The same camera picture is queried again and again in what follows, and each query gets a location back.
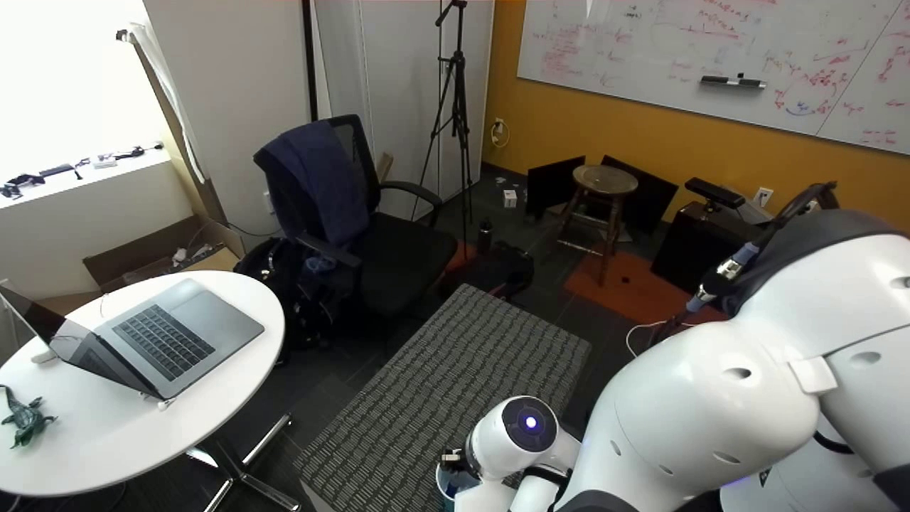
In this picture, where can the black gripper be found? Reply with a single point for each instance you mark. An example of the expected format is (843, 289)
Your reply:
(452, 460)

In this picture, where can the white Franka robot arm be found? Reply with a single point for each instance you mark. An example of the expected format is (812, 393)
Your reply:
(741, 399)

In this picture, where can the white cabinet with grey cushion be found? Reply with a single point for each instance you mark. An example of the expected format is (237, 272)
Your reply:
(455, 399)

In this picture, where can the black office chair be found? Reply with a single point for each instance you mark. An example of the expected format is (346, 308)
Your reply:
(398, 258)

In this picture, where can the dark blue blanket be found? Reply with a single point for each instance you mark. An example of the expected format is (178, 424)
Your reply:
(316, 188)

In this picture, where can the round white table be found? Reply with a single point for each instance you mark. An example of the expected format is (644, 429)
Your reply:
(142, 417)

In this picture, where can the round wooden stool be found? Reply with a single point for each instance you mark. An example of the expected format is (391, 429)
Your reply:
(603, 181)

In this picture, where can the grey open laptop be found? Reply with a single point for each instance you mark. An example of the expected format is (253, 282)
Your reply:
(158, 342)

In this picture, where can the black box case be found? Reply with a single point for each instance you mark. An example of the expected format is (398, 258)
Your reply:
(698, 248)

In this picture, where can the black flat screen panel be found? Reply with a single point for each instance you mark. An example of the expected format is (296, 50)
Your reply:
(651, 201)

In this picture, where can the open flat cardboard box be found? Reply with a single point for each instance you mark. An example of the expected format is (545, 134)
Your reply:
(158, 251)

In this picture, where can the green toy figure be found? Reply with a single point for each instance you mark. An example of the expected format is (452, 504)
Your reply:
(24, 417)

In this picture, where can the white counter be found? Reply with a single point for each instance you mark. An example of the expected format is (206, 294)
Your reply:
(85, 217)

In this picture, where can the leaning white board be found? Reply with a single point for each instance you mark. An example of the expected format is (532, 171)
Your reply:
(171, 114)

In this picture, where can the black whiteboard eraser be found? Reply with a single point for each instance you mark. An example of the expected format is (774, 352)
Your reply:
(731, 84)

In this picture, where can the black camera tripod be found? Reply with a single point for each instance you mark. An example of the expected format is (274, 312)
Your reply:
(455, 94)

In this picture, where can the wall whiteboard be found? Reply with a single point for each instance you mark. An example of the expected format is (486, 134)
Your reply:
(720, 57)

